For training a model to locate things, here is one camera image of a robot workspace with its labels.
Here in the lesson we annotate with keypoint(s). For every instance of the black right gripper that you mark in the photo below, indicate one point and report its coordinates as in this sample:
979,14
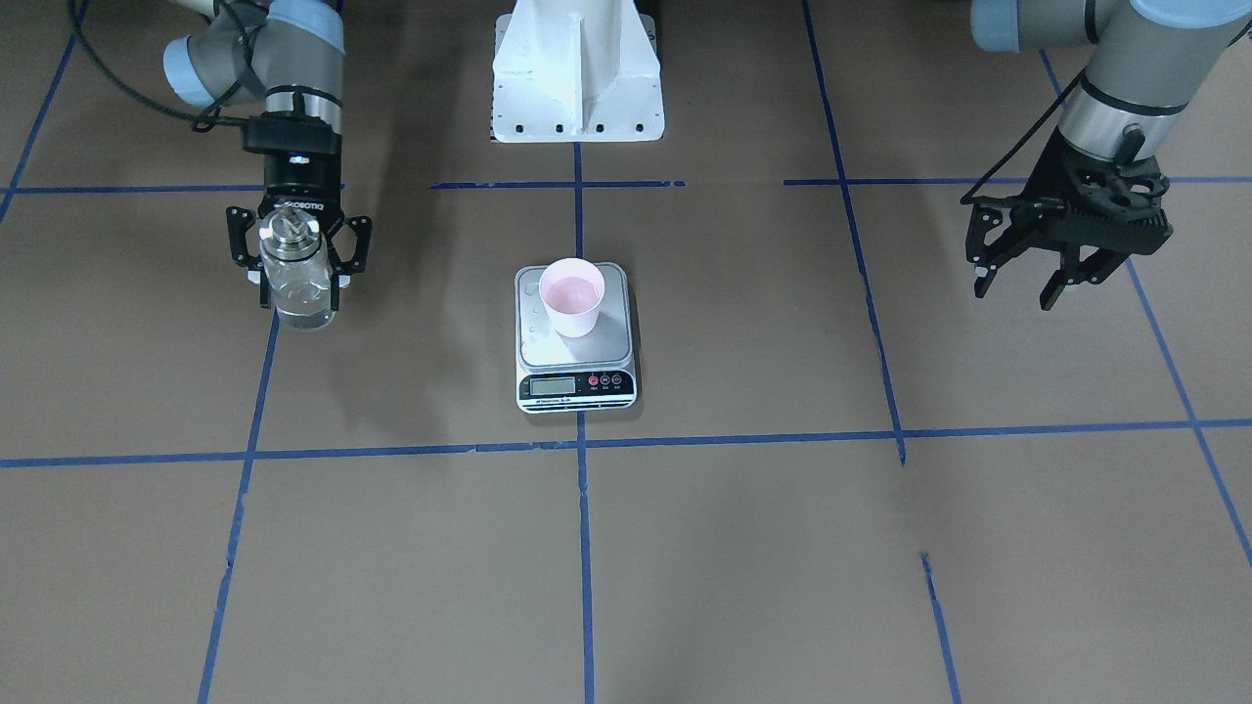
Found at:
301,188

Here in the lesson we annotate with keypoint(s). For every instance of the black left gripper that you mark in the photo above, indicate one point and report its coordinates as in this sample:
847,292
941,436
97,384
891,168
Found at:
998,227

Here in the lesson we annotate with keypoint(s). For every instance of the glass sauce dispenser bottle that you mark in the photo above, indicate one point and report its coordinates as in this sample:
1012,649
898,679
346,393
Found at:
297,269

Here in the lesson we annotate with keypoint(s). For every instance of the pink paper cup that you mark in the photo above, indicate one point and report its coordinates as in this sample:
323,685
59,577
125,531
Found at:
572,290

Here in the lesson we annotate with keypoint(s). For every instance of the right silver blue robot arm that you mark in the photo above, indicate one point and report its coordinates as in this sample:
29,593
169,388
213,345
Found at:
287,58

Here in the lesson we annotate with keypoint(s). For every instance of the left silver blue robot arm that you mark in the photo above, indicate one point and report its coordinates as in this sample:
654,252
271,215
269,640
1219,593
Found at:
1150,59

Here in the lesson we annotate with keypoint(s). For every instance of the silver digital kitchen scale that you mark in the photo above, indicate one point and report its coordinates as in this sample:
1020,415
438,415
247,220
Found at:
596,371

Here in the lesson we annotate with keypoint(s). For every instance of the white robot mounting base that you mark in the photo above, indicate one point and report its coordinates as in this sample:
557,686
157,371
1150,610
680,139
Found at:
577,72

